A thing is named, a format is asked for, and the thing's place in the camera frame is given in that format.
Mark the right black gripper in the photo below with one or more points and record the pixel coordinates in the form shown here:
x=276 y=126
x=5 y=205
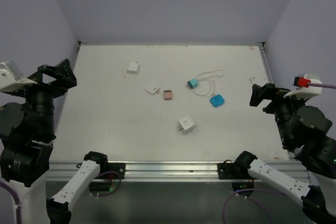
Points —
x=269 y=91

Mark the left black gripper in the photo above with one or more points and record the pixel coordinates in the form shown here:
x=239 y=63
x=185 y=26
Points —
x=62 y=73

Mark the blue plug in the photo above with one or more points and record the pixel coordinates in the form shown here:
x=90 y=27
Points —
x=217 y=100

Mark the white charger plug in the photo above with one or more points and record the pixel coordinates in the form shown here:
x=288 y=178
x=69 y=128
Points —
x=133 y=68

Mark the teal charger plug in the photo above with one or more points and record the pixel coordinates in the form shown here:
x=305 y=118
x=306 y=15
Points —
x=192 y=83

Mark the white cube socket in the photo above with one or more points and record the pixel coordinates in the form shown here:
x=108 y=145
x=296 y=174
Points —
x=186 y=124

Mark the small white plug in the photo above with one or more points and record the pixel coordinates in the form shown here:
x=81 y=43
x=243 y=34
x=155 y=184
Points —
x=153 y=88

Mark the pink charger plug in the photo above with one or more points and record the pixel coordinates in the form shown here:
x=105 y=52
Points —
x=167 y=95

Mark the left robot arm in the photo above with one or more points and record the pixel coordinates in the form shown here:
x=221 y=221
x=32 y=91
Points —
x=27 y=133

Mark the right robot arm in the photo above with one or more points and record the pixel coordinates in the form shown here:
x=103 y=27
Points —
x=300 y=127

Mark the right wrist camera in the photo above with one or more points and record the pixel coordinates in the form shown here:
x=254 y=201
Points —
x=305 y=88

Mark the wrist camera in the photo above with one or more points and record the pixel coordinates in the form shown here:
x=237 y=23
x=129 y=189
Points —
x=305 y=88
x=12 y=79

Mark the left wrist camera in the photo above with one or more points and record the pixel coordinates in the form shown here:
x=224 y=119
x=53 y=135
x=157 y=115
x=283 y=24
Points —
x=12 y=79

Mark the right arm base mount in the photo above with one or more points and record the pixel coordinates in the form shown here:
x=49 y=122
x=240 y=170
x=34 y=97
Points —
x=228 y=170

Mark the aluminium front rail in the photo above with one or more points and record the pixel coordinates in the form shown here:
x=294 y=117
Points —
x=144 y=171

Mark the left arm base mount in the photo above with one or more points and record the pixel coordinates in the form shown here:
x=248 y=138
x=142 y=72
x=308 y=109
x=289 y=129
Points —
x=113 y=169

